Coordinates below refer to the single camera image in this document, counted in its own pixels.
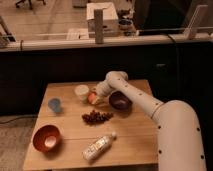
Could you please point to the wooden table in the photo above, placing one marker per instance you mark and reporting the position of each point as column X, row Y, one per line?
column 136, row 142

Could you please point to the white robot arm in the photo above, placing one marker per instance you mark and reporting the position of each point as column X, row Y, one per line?
column 179, row 137

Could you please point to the black office chair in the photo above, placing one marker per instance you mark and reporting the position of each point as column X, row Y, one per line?
column 29, row 2

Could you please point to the orange yellow apple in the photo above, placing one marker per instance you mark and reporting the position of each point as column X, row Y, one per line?
column 91, row 97

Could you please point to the dark bowl on desk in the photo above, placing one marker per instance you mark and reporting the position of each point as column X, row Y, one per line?
column 125, row 24

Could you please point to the white angled bracket right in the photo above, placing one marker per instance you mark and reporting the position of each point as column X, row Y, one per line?
column 191, row 30

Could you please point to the bunch of red grapes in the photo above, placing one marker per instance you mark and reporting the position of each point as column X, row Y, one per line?
column 95, row 117

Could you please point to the purple bowl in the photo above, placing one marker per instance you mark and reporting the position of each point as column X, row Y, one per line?
column 119, row 101

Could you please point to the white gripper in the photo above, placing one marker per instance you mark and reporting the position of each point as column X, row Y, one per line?
column 102, row 90

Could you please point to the white plastic bottle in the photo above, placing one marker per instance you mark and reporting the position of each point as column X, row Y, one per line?
column 99, row 146

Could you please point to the blue plastic cup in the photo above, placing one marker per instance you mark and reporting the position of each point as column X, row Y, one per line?
column 55, row 105

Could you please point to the wooden post on counter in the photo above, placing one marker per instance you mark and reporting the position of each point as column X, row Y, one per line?
column 98, row 23

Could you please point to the white paper cup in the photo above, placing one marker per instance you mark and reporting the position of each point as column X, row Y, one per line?
column 82, row 92

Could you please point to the red orange bowl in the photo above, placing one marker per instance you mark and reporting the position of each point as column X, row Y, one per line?
column 46, row 138

